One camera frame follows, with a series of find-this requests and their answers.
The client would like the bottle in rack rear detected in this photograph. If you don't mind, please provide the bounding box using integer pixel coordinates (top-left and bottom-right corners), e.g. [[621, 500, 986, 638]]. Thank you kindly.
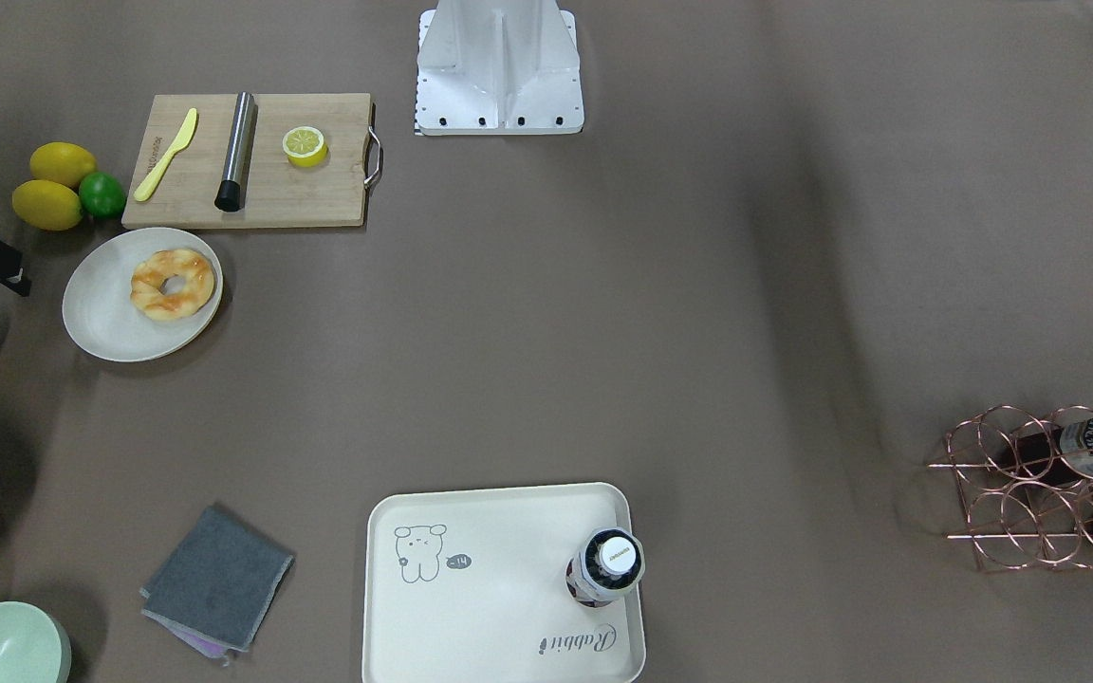
[[1016, 416, 1093, 486]]

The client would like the cream rabbit tray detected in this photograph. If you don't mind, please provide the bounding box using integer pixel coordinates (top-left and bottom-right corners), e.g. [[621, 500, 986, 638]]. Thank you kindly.
[[361, 483, 647, 682]]

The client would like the copper wire bottle rack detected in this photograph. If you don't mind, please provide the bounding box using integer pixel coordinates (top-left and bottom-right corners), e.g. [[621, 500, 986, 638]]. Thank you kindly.
[[927, 405, 1093, 572]]

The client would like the grey folded cloth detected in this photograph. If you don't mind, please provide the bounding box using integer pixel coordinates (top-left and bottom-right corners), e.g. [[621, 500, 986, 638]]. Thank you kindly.
[[139, 503, 295, 664]]

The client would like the wooden cutting board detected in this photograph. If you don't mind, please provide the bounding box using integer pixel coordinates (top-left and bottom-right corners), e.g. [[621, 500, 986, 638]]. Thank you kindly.
[[121, 92, 381, 231]]

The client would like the yellow plastic knife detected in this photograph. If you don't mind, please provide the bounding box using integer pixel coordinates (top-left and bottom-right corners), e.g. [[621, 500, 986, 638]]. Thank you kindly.
[[133, 107, 199, 203]]

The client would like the white round plate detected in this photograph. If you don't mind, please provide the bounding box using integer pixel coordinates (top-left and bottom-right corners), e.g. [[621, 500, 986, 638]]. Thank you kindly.
[[62, 228, 224, 362]]

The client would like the glazed donut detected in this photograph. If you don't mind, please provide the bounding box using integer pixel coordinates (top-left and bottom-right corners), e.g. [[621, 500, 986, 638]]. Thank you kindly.
[[130, 248, 216, 323]]

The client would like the half lemon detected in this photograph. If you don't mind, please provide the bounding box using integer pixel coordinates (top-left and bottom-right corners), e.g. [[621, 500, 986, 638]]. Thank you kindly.
[[281, 125, 329, 168]]

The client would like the dark drink bottle on tray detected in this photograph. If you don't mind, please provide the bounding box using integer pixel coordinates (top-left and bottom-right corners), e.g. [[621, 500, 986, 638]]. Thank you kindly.
[[565, 526, 646, 608]]

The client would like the green bowl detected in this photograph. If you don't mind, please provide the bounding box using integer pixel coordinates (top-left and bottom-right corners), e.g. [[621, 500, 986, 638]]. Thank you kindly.
[[0, 601, 73, 682]]

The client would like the yellow lemon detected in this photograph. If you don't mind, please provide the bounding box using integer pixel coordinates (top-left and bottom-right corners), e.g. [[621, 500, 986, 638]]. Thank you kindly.
[[11, 180, 83, 231], [28, 141, 97, 190]]

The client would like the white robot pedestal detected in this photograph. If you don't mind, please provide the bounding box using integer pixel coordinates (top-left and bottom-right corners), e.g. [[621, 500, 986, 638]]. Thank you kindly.
[[414, 1, 585, 136]]

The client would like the green lime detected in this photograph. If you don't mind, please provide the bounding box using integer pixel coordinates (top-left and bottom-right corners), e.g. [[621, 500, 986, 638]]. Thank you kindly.
[[78, 172, 127, 219]]

